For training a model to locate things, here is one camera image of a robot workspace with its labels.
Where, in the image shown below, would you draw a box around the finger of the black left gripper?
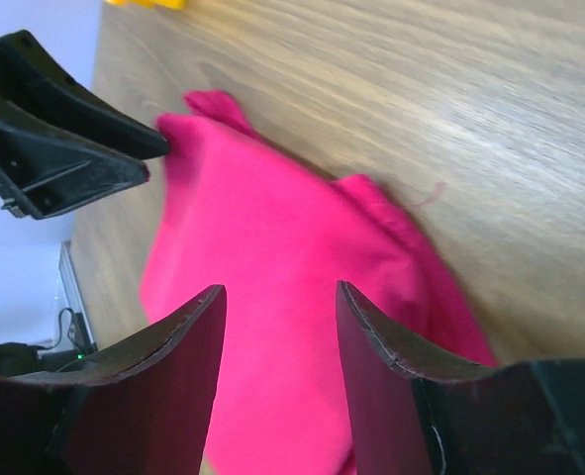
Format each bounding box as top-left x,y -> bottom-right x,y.
0,30 -> 169,220

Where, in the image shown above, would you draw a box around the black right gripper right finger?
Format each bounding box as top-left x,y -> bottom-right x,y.
337,282 -> 585,474

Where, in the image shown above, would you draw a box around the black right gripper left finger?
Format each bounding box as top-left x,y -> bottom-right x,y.
0,285 -> 227,474

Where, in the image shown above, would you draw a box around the pink t shirt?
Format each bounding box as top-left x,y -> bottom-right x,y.
140,90 -> 495,474

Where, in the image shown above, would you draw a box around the yellow plastic tray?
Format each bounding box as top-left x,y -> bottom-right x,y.
106,0 -> 188,10

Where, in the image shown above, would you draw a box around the aluminium frame rails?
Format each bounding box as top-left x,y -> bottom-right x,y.
58,241 -> 97,355

